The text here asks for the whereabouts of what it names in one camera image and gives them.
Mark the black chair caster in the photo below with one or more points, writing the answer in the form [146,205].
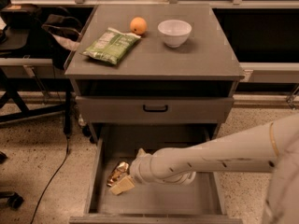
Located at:
[14,200]

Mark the open grey middle drawer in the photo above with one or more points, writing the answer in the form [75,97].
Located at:
[199,203]

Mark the orange fruit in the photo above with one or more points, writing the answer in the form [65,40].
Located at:
[138,26]

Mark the grey drawer cabinet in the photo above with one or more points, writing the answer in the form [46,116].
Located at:
[204,66]

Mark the crushed orange metallic can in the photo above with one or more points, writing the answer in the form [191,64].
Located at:
[121,169]

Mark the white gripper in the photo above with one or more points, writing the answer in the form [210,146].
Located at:
[139,169]

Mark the green chip bag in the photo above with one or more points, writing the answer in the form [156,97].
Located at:
[111,46]

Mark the white ceramic bowl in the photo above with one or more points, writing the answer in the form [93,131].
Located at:
[174,32]

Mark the closed grey top drawer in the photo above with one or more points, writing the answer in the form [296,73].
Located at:
[130,110]

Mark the black case on table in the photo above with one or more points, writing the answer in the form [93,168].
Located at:
[21,16]

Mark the black drawer handle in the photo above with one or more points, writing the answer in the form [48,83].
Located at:
[155,108]

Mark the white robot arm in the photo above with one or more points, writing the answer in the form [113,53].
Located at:
[273,147]

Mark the dark bag with strap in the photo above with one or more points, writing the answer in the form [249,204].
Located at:
[64,32]

